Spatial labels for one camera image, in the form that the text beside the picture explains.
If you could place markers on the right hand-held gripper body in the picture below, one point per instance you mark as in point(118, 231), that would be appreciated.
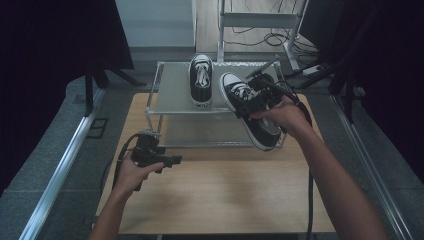
point(266, 93)

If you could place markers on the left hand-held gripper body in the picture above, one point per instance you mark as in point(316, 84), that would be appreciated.
point(146, 155)

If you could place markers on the black canvas sneaker white laces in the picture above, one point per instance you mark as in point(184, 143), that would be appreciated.
point(263, 133)
point(201, 90)

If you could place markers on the grey metal shoe rack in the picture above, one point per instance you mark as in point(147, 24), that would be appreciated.
point(176, 90)

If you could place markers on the person's left hand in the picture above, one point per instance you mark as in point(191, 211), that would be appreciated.
point(128, 176)

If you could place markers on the person's right hand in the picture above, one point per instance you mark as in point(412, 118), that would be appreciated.
point(286, 115)

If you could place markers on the white power strip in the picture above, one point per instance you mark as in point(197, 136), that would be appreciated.
point(312, 70)

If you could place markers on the dark floor socket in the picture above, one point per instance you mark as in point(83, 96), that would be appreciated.
point(97, 128)

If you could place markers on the white metal stand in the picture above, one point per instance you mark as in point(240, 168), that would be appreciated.
point(258, 20)

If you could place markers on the black stand legs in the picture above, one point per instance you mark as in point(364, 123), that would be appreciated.
point(89, 90)
point(348, 96)

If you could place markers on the white panel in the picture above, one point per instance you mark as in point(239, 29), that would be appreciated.
point(155, 21)

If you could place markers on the black curtain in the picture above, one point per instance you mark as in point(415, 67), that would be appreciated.
point(50, 66)
point(390, 66)

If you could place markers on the aluminium floor rail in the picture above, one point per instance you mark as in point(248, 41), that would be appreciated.
point(370, 160)
point(60, 173)

